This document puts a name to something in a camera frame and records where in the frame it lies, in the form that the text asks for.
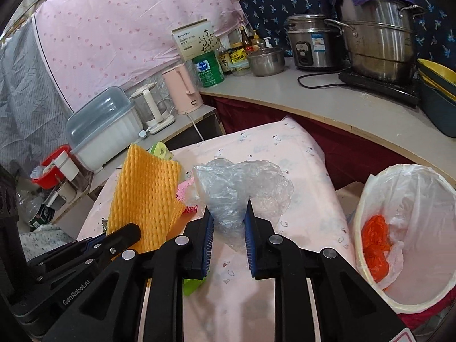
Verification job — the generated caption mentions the red plastic bag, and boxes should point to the red plastic bag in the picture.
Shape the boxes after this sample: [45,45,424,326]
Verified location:
[361,215,391,282]

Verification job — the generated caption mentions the orange foam fruit net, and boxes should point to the orange foam fruit net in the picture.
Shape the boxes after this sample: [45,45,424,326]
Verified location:
[107,144,186,253]

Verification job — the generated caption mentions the clear plastic bag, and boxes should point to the clear plastic bag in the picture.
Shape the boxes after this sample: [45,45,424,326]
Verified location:
[192,158,294,252]

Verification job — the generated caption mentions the green tea carton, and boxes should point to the green tea carton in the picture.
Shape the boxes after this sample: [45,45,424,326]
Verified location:
[149,141,173,161]

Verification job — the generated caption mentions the white lined trash bin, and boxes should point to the white lined trash bin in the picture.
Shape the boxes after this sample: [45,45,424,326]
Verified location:
[349,164,455,314]

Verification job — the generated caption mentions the red plastic basin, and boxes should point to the red plastic basin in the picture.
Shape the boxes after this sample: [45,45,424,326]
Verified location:
[30,144,71,190]

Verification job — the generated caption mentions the white lidded glass jar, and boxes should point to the white lidded glass jar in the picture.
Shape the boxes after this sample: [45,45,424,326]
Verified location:
[53,150,89,192]

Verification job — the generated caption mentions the pink paper cup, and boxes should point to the pink paper cup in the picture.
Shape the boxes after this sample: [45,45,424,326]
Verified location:
[176,178,198,214]

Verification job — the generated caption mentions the grey striped cloth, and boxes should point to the grey striped cloth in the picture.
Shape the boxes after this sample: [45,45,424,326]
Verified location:
[0,20,71,176]

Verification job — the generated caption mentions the white box with clear lid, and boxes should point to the white box with clear lid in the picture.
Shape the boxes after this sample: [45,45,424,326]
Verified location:
[65,87,143,172]

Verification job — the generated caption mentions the white glass kettle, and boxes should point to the white glass kettle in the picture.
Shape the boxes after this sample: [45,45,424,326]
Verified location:
[129,82,175,134]

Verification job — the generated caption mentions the black induction cooktop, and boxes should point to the black induction cooktop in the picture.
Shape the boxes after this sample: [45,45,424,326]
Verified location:
[339,68,420,108]

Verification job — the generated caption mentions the pink electric kettle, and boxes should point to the pink electric kettle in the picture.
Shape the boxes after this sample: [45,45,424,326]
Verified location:
[162,63,203,115]

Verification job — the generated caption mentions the yellow and teal stacked basins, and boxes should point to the yellow and teal stacked basins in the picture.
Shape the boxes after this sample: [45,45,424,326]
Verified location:
[417,59,456,138]

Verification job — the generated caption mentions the small steel bowl with lid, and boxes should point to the small steel bowl with lid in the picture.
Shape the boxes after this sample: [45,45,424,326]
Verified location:
[247,47,285,76]

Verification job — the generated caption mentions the green tin can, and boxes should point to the green tin can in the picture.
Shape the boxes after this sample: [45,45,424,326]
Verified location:
[192,51,224,88]

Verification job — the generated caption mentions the steel rice cooker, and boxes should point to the steel rice cooker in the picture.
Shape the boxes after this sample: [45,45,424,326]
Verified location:
[286,13,345,70]

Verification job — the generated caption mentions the yellow label sauce jar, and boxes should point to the yellow label sauce jar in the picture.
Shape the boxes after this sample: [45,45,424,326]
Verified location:
[229,42,250,76]

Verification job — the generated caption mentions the large steel steamer pot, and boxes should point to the large steel steamer pot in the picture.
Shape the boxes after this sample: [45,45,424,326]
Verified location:
[325,0,424,83]

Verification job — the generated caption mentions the dark sauce bottle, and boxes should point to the dark sauce bottle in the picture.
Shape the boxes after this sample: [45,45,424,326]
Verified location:
[217,40,232,76]

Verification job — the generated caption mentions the white cardboard box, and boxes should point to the white cardboard box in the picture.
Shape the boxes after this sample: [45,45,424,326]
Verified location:
[172,19,219,61]

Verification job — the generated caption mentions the black power cable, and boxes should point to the black power cable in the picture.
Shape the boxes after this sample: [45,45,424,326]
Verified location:
[296,70,346,90]

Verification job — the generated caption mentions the pink dotted wall cloth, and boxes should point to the pink dotted wall cloth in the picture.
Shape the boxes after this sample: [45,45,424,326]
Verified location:
[35,0,243,111]

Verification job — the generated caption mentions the blue patterned wall cloth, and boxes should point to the blue patterned wall cloth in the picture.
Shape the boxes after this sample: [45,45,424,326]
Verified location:
[240,0,455,70]

